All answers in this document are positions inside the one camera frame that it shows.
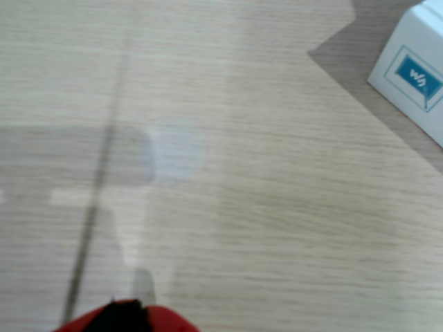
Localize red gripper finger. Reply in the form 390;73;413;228
51;299;153;332
145;304;201;332

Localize white box with blue stripe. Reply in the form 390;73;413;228
366;0;443;148

